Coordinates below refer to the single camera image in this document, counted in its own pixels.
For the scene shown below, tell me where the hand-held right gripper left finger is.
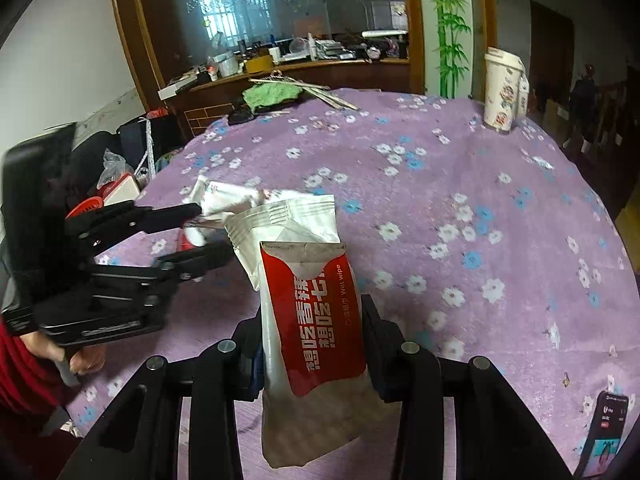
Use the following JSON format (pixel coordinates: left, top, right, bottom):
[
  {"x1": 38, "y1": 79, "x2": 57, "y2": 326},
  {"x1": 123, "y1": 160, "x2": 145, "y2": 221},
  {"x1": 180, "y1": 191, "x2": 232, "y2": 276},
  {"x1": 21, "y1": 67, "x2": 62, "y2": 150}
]
[{"x1": 60, "y1": 317, "x2": 265, "y2": 480}]

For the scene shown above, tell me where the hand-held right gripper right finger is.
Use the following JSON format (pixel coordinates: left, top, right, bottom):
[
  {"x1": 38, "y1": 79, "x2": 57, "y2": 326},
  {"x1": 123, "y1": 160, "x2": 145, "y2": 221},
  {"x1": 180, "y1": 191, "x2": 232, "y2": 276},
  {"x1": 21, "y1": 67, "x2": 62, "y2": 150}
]
[{"x1": 360, "y1": 294, "x2": 573, "y2": 480}]

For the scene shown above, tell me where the white rope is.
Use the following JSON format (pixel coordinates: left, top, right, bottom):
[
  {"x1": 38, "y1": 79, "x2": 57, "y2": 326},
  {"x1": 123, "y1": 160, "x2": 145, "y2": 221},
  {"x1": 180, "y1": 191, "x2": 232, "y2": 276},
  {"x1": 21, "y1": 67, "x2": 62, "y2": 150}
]
[{"x1": 141, "y1": 117, "x2": 154, "y2": 182}]

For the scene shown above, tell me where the red plastic basket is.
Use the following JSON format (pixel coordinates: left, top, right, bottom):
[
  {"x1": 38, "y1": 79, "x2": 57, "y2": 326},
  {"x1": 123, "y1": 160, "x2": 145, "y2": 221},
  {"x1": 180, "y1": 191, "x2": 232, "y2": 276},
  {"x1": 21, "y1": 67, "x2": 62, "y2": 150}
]
[{"x1": 65, "y1": 196, "x2": 107, "y2": 219}]

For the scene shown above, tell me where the person's left forearm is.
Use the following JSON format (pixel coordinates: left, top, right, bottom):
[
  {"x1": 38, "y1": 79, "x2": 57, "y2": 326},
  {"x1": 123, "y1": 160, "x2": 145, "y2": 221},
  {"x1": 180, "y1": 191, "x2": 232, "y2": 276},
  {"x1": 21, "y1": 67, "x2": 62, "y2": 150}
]
[{"x1": 0, "y1": 317, "x2": 76, "y2": 413}]

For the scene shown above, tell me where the white foil pouch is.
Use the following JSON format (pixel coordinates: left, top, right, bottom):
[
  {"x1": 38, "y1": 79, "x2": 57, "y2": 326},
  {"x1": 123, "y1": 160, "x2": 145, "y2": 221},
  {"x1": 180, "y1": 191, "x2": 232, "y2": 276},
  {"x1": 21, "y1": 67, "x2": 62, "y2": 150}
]
[{"x1": 225, "y1": 195, "x2": 337, "y2": 292}]

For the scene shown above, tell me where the black smartphone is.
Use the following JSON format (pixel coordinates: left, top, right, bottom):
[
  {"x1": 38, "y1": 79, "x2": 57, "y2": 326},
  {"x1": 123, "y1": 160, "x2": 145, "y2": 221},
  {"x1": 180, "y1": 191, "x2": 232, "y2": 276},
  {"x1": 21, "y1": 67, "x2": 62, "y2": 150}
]
[{"x1": 572, "y1": 391, "x2": 630, "y2": 479}]

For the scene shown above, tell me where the printed paper cup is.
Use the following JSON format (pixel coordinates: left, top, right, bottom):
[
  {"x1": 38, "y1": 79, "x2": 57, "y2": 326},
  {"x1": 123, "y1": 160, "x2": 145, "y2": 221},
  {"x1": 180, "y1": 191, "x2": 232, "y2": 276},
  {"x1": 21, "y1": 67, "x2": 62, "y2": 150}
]
[{"x1": 482, "y1": 46, "x2": 523, "y2": 135}]

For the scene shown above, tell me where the dark bag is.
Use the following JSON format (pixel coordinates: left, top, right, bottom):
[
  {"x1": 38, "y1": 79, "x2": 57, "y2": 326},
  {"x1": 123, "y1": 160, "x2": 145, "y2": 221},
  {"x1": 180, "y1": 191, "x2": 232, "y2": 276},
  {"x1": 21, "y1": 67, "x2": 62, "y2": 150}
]
[{"x1": 116, "y1": 115, "x2": 184, "y2": 173}]

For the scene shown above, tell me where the bamboo wall sticker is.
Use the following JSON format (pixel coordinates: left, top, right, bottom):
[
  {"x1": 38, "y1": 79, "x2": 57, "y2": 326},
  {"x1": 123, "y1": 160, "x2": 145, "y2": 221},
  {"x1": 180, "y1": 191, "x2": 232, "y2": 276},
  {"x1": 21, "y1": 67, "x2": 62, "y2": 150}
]
[{"x1": 422, "y1": 0, "x2": 474, "y2": 99}]

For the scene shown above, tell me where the green cloth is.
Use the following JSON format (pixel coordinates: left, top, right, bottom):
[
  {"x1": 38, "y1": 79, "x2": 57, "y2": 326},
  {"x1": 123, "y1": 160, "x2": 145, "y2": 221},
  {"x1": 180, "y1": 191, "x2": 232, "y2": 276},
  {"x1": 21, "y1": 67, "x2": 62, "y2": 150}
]
[{"x1": 242, "y1": 82, "x2": 305, "y2": 113}]

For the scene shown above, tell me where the wooden counter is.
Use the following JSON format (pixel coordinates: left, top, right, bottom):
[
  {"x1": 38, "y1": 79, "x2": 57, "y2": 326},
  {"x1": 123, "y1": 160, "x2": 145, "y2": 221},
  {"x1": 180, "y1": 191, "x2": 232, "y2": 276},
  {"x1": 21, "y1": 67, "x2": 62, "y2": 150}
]
[{"x1": 159, "y1": 57, "x2": 415, "y2": 142}]

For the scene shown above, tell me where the clear plastic bag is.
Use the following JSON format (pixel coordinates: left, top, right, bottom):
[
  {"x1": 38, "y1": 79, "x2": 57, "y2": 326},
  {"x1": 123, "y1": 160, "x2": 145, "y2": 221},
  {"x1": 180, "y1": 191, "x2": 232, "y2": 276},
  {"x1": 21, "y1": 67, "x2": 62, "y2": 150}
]
[{"x1": 96, "y1": 147, "x2": 136, "y2": 187}]

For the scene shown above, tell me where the person's left hand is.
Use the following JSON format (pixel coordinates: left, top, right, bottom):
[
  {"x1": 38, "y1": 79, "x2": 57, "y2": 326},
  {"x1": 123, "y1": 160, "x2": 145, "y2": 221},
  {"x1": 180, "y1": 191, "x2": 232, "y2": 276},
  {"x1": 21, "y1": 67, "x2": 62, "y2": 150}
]
[{"x1": 17, "y1": 332, "x2": 107, "y2": 376}]

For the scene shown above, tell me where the red and white wipe packet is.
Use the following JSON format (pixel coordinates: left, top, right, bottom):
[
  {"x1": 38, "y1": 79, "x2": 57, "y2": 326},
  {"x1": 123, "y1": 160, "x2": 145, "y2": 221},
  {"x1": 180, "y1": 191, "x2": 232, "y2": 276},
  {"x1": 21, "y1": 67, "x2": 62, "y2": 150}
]
[{"x1": 260, "y1": 241, "x2": 373, "y2": 468}]

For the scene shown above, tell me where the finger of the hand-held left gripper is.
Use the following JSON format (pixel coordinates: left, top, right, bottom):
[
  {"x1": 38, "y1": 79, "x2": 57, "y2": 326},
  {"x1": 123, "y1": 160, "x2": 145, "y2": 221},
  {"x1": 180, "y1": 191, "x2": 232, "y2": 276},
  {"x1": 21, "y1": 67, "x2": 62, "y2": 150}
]
[
  {"x1": 92, "y1": 241, "x2": 236, "y2": 291},
  {"x1": 65, "y1": 201, "x2": 203, "y2": 248}
]

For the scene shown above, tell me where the white wrapper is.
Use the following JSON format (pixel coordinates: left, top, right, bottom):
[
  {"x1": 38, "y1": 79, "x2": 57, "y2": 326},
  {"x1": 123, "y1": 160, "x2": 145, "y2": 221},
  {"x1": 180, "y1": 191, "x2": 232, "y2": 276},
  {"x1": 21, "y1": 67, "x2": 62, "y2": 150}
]
[{"x1": 181, "y1": 177, "x2": 312, "y2": 250}]

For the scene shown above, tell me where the purple floral tablecloth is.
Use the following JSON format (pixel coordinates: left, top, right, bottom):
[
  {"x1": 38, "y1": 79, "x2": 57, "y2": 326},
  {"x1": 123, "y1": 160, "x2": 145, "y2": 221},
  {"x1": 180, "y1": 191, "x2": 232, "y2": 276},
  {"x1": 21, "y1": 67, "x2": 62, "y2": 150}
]
[{"x1": 65, "y1": 87, "x2": 640, "y2": 480}]

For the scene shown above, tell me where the white and red box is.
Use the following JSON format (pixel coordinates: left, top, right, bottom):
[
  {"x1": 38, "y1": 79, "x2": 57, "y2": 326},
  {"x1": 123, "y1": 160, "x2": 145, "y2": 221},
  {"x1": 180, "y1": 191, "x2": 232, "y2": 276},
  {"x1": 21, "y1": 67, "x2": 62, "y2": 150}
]
[{"x1": 101, "y1": 177, "x2": 140, "y2": 207}]

